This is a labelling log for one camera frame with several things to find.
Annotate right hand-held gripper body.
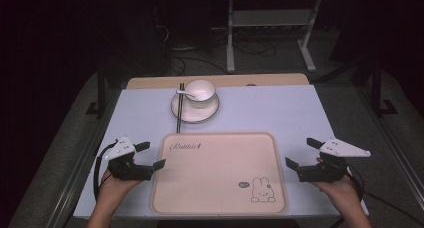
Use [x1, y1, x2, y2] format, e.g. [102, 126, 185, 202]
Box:
[297, 137, 372, 184]

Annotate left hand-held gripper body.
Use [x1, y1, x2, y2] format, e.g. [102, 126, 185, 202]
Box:
[103, 135, 155, 182]

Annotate person's left hand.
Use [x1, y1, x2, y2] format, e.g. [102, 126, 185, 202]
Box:
[96, 168, 143, 203]

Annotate person's right hand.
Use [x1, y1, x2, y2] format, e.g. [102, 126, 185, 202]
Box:
[312, 168, 362, 208]

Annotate black chopstick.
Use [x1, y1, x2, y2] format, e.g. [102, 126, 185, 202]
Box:
[176, 83, 183, 134]
[178, 83, 186, 134]

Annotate pink tray with rabbit print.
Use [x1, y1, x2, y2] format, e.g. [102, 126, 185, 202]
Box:
[150, 131, 289, 215]

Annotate black metal stand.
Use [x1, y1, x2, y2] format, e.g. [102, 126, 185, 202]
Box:
[85, 69, 108, 120]
[370, 59, 399, 118]

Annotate white plate with dark rim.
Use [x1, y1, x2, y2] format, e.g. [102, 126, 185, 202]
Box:
[170, 91, 221, 124]

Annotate white spoon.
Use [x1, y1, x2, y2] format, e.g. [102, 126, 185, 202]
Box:
[176, 89, 200, 101]

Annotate white bowl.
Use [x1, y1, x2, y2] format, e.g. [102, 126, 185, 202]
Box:
[183, 79, 217, 103]

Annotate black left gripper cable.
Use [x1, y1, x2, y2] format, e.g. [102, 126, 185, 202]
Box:
[92, 138, 120, 200]

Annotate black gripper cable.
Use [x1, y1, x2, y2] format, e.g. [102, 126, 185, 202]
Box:
[345, 166, 424, 228]
[92, 138, 120, 200]

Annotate aluminium rail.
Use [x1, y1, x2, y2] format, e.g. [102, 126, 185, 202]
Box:
[46, 87, 123, 228]
[358, 87, 424, 202]

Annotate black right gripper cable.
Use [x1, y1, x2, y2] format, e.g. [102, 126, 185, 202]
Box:
[345, 166, 424, 228]

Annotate cables on floor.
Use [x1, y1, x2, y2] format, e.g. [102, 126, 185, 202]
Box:
[232, 37, 278, 58]

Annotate white metal desk frame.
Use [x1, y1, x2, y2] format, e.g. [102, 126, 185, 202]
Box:
[225, 0, 323, 74]

